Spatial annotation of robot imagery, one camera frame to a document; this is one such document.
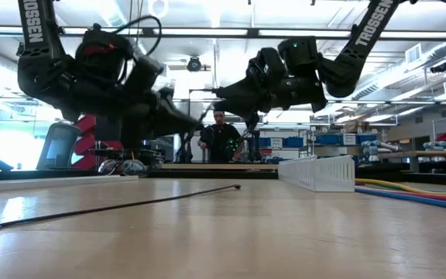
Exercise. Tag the white-grey office chair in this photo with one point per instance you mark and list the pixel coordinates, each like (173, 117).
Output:
(58, 147)

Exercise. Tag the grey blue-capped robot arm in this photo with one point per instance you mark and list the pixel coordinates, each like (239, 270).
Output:
(372, 149)
(440, 146)

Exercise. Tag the white raceway cover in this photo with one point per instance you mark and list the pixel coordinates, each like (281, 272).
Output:
(52, 183)

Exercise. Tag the clear safety glasses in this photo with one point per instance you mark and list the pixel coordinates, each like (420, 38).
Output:
(134, 168)

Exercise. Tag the person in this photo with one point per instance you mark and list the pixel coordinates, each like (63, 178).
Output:
(223, 139)

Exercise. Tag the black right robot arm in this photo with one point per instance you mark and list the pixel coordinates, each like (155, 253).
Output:
(347, 69)

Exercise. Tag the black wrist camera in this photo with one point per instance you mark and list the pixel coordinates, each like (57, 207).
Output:
(265, 66)
(145, 75)

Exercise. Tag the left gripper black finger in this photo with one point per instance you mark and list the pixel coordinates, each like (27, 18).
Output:
(178, 120)

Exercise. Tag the black overhead camera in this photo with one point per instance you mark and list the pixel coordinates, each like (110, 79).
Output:
(194, 64)

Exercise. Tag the black background monitor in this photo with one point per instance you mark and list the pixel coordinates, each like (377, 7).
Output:
(108, 129)

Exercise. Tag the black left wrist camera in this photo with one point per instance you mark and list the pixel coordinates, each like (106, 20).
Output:
(145, 75)

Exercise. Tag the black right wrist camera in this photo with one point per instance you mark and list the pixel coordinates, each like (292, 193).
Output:
(265, 66)

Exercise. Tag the red machine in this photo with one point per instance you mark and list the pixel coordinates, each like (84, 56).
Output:
(85, 129)

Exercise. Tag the blue storage bin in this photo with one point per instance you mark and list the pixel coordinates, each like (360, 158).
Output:
(293, 142)
(367, 138)
(328, 139)

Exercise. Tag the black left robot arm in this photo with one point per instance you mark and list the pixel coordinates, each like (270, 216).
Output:
(41, 77)

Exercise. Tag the black background robot arm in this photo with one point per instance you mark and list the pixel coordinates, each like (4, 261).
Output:
(186, 153)
(257, 147)

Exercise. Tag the silver ventilation duct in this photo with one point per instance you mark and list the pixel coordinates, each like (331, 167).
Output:
(432, 54)

